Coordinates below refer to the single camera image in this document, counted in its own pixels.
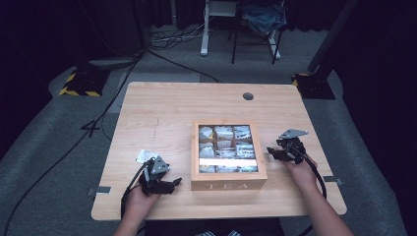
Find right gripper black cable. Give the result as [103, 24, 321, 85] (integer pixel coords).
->
[296, 147, 328, 201]

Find white desk frame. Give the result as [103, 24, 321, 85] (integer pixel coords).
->
[200, 0, 282, 61]

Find white tea bag packet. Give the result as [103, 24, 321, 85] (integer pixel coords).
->
[135, 148, 159, 164]

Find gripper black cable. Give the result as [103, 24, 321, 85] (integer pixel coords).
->
[296, 147, 328, 201]
[120, 162, 149, 220]

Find black yellow striped stand base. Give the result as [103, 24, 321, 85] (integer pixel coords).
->
[58, 67, 111, 98]

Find long black floor cable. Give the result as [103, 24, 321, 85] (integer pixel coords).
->
[1, 48, 146, 236]

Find wooden tea box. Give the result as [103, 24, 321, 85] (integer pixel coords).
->
[190, 118, 268, 192]

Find bundle of floor cables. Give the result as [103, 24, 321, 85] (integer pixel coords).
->
[147, 23, 210, 52]

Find black chair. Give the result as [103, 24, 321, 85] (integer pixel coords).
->
[228, 0, 287, 66]

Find group of tea bags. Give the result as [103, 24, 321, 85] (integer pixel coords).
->
[198, 125, 259, 174]

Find grey tape piece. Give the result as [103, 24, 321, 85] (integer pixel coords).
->
[322, 175, 344, 186]
[87, 185, 112, 197]

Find blue cloth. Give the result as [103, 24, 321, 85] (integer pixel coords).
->
[241, 2, 288, 35]

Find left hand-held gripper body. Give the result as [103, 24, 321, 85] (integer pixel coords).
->
[138, 155, 172, 197]

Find person's right hand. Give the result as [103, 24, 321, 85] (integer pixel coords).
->
[281, 155, 319, 196]

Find black stand pole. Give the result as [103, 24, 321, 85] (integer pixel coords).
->
[307, 0, 360, 75]

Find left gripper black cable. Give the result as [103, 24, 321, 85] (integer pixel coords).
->
[120, 162, 149, 220]

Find person's dark trousers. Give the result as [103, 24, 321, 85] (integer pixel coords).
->
[144, 217, 285, 236]

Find person's left hand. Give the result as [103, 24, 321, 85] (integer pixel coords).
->
[123, 186, 162, 224]

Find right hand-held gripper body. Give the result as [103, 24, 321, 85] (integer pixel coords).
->
[275, 128, 310, 165]

